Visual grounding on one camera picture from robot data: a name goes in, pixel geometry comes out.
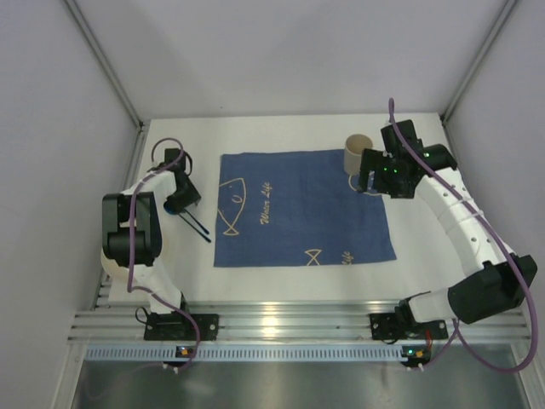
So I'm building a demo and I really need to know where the beige cup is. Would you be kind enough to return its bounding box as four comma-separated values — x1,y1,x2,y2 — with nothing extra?
343,134,373,176

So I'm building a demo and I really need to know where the blue fish placemat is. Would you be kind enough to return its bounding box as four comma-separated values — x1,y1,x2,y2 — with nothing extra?
214,149,397,268

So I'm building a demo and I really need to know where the blue metallic fork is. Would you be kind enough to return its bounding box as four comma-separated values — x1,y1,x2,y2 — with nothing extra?
184,210,209,235

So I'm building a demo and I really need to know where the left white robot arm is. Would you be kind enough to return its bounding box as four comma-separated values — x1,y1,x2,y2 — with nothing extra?
100,148,201,314

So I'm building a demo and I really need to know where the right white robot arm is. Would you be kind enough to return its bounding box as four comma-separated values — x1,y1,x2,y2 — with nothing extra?
358,120,537,325

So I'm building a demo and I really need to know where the blue metallic spoon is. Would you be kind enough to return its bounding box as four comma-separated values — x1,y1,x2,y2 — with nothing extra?
166,209,211,244

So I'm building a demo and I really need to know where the cream round plate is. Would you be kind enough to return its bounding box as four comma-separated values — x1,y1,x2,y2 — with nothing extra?
100,234,174,283

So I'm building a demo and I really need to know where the left aluminium corner post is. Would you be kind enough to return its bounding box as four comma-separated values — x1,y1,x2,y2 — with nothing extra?
62,0,146,129

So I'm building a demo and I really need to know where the aluminium corner post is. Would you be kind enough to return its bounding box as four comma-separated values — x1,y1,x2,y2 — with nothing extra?
62,0,146,129
439,0,520,127

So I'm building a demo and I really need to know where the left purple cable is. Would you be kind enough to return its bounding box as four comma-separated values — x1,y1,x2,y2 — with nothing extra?
126,137,202,373

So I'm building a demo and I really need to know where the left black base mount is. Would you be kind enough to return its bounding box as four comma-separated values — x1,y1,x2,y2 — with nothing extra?
144,312,219,341

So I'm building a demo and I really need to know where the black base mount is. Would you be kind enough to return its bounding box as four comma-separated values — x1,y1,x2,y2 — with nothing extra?
369,313,449,343
144,312,219,341

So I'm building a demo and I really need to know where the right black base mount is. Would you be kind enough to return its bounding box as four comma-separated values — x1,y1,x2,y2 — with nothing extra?
369,313,449,343

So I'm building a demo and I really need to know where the aluminium rail frame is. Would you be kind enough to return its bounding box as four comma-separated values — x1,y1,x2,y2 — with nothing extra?
68,268,530,343

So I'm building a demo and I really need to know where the slotted grey cable duct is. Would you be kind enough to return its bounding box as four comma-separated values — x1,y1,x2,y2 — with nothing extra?
85,343,430,362

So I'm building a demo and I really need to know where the right aluminium corner post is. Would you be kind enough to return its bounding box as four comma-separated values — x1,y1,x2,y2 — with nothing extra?
439,0,520,127

